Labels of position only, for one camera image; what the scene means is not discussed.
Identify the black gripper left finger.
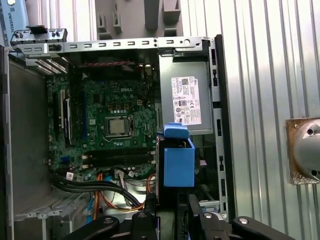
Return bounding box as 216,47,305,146
66,191,161,240

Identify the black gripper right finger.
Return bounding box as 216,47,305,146
188,193,297,240

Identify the blue data wire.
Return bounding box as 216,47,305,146
86,192,100,222

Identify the hard disk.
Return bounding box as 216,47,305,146
154,121,201,218

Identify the black PC case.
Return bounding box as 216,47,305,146
0,33,237,240

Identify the CPU socket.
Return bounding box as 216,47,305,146
103,114,136,141

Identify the silver CPU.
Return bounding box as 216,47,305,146
107,117,129,136

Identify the grey power supply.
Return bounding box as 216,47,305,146
157,53,215,137

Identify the green motherboard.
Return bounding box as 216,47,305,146
46,72,161,181

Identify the grey parts rack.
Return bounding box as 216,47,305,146
94,0,185,41

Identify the orange wire bundle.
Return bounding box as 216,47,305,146
96,172,157,213

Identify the black cable bundle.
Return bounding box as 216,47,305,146
49,172,147,210

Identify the red black twisted wire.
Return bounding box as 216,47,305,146
79,59,131,68

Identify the metal slot retainer bracket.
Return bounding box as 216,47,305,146
9,24,69,55

